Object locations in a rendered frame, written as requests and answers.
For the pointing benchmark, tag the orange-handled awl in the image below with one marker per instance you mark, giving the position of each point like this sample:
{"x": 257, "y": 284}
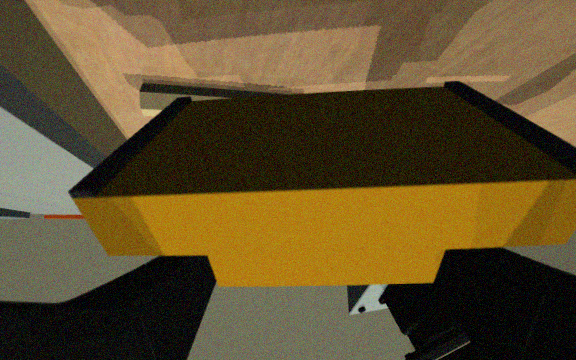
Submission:
{"x": 57, "y": 216}

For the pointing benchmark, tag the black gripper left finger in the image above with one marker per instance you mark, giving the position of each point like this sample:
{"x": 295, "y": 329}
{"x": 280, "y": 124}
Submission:
{"x": 150, "y": 313}

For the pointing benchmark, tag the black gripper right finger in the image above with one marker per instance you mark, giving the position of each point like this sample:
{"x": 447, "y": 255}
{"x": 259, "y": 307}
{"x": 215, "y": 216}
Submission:
{"x": 510, "y": 306}

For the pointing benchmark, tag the tan handled awl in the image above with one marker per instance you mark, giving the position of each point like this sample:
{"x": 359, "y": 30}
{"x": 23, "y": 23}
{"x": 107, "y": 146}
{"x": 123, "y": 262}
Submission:
{"x": 155, "y": 97}

